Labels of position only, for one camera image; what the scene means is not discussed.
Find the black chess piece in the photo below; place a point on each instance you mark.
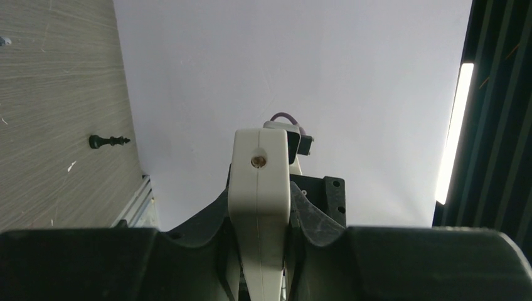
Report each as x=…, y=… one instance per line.
x=96, y=141

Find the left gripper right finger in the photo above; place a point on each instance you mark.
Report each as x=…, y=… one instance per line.
x=326, y=261

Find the ceiling light strip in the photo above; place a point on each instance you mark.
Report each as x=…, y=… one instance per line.
x=453, y=133

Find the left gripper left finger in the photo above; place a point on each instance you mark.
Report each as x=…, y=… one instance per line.
x=198, y=260

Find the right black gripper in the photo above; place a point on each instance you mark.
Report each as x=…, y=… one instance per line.
x=327, y=194

